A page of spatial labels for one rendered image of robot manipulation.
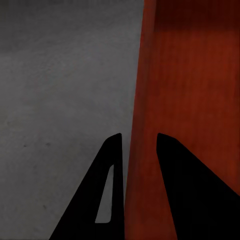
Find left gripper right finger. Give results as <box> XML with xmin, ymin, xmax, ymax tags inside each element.
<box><xmin>156</xmin><ymin>133</ymin><xmax>240</xmax><ymax>240</ymax></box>

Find storage box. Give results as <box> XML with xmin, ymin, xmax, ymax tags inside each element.
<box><xmin>124</xmin><ymin>0</ymin><xmax>240</xmax><ymax>240</ymax></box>

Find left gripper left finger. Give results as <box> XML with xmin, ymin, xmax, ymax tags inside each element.
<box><xmin>49</xmin><ymin>133</ymin><xmax>125</xmax><ymax>240</ymax></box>

